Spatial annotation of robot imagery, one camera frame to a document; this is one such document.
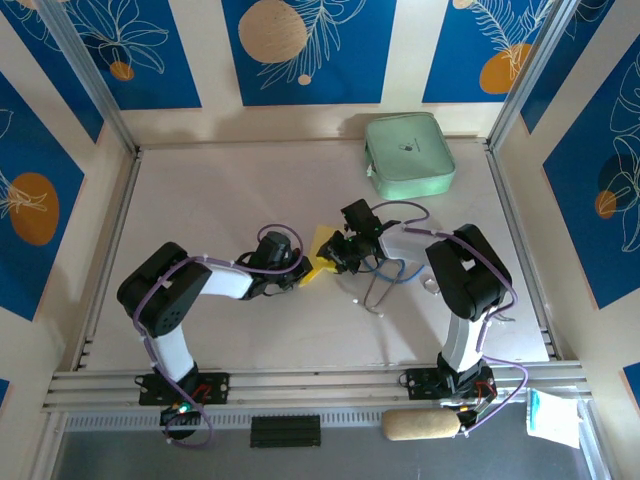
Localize blue tube stethoscope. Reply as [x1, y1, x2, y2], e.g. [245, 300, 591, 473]
[352, 249, 444, 320]

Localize aluminium side rail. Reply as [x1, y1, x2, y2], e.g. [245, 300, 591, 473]
[484, 139, 559, 362]
[72, 147, 145, 374]

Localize controller board green light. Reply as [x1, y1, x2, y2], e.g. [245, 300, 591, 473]
[159, 399, 202, 427]

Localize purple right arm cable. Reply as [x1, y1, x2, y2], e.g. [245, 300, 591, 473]
[372, 201, 531, 437]

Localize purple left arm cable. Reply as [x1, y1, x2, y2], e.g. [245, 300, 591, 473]
[133, 223, 304, 450]

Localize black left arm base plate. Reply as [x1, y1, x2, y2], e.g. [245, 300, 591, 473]
[138, 372, 231, 406]

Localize aluminium cross rail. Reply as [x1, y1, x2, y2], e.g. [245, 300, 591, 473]
[42, 362, 594, 414]

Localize beige foam roller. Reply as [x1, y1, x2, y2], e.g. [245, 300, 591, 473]
[381, 408, 462, 442]

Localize white packet teal print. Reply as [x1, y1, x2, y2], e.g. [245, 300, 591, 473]
[526, 388, 582, 450]

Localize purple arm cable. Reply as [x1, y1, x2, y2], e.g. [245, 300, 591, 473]
[372, 201, 531, 437]
[133, 223, 304, 450]

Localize mint green zip pouch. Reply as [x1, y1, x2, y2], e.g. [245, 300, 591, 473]
[363, 112, 457, 200]

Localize yellow square paper sheet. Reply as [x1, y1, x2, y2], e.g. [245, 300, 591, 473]
[306, 224, 342, 277]

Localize slotted grey cable duct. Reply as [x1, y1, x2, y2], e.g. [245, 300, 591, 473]
[64, 409, 386, 432]

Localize aluminium frame post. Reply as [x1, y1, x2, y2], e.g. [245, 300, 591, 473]
[487, 0, 585, 151]
[35, 0, 140, 154]

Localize black ribbed block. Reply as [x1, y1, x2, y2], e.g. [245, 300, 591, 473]
[249, 414, 322, 449]

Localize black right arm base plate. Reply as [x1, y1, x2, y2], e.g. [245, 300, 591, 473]
[405, 367, 497, 401]

